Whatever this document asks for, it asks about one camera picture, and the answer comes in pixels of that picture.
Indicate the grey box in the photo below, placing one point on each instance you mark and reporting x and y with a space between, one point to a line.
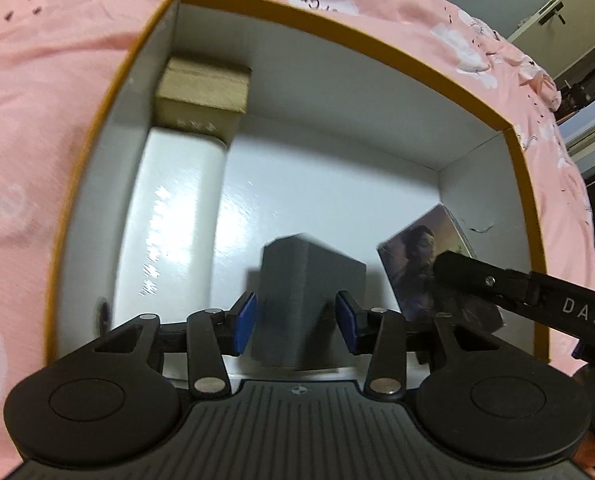
302 300

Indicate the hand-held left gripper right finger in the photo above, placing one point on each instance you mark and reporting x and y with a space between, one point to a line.
350 322

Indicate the orange cardboard box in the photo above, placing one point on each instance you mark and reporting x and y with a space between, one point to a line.
327 170

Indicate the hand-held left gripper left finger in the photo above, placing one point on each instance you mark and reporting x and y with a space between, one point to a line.
245 322

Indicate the pink cloud print blanket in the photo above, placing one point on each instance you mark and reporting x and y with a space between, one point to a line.
52 85

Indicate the white glasses case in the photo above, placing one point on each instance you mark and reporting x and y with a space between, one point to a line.
177 220

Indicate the illustrated card box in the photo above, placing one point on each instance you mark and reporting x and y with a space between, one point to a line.
412 260

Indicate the small brown cardboard box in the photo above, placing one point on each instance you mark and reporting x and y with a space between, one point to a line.
202 90

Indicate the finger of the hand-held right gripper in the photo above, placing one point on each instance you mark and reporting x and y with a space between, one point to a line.
467 272

